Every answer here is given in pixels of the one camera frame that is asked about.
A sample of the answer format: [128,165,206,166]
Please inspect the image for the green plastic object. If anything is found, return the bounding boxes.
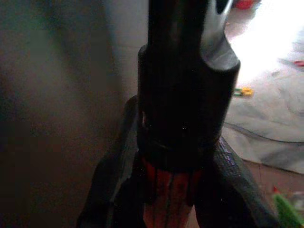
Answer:
[272,193,304,228]

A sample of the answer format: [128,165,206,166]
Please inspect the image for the black and red broom handle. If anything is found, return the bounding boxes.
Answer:
[136,0,242,228]

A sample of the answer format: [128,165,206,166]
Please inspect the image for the red plastic toy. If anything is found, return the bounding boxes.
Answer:
[234,0,256,10]

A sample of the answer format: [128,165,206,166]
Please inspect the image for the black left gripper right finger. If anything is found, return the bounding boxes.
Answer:
[194,136,281,228]

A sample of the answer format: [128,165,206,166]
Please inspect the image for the yellow and green toy piece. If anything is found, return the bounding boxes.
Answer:
[234,87,254,97]

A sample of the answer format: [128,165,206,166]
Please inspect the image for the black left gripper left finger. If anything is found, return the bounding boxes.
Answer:
[76,95,143,228]

